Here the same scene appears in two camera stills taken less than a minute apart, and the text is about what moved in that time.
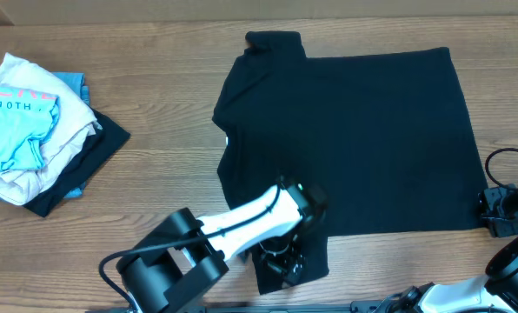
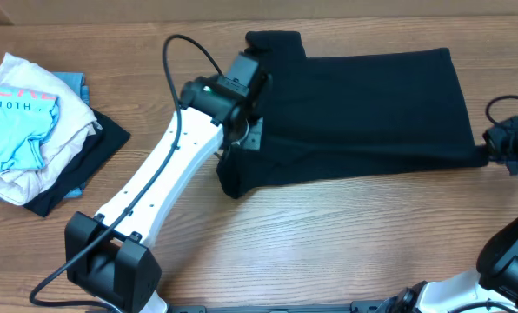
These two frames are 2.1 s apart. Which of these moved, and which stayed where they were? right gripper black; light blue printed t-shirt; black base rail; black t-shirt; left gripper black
Moved: black t-shirt; right gripper black; left gripper black
Stayed: light blue printed t-shirt; black base rail
